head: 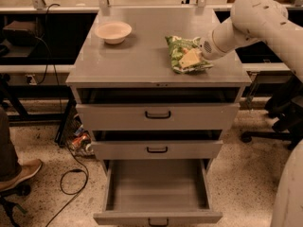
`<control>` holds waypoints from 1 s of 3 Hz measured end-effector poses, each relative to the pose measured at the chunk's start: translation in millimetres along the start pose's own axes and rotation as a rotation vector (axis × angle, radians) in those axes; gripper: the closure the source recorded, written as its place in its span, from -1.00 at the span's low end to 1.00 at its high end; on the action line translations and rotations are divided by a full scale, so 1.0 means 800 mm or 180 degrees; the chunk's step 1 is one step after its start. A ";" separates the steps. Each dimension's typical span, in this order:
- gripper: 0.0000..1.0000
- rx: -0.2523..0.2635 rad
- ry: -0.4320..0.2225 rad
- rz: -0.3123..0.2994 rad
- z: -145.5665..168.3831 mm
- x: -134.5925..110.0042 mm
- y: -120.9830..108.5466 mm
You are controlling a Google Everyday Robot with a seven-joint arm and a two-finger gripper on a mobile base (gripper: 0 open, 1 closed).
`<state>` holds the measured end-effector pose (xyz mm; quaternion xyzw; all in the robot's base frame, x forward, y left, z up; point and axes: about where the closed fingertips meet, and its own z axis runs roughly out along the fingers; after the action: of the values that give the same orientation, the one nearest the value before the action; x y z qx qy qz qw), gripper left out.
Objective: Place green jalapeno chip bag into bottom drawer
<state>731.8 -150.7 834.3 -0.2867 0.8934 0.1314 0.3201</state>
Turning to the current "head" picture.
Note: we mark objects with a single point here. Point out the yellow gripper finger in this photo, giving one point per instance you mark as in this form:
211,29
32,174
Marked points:
192,57

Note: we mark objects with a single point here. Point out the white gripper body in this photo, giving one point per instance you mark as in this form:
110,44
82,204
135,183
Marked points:
208,50

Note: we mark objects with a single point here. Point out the green jalapeno chip bag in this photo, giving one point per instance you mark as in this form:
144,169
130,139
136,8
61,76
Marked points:
178,47

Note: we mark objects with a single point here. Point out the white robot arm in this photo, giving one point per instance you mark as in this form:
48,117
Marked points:
251,21

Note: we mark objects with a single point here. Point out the top grey drawer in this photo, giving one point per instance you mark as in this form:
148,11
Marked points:
157,117

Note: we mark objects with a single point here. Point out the grey drawer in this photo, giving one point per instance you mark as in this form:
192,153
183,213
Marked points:
157,193
157,117
139,150

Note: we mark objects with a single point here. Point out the grey drawer cabinet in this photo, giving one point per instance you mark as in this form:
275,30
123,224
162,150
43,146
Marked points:
138,72

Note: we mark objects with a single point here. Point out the middle grey drawer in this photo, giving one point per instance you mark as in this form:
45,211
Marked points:
139,150

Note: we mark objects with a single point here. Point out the bottom grey drawer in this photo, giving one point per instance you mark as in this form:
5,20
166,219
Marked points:
157,193

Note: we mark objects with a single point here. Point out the white bowl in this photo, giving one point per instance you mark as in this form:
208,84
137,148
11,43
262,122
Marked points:
113,32

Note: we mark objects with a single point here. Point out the black office chair right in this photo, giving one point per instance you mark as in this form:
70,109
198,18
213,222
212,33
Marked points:
286,104

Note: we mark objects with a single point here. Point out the black box on shelf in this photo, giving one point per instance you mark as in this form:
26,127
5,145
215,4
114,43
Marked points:
21,33

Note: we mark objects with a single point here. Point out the tan shoe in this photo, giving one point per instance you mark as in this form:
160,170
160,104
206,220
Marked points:
28,170

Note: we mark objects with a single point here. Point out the dark trouser leg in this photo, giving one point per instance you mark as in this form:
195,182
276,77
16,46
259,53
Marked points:
9,166

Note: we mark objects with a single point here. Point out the black office chair base left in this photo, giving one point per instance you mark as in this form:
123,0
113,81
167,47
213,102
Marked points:
21,189

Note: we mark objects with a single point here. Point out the wire basket with cans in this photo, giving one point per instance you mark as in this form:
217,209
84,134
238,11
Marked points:
77,138

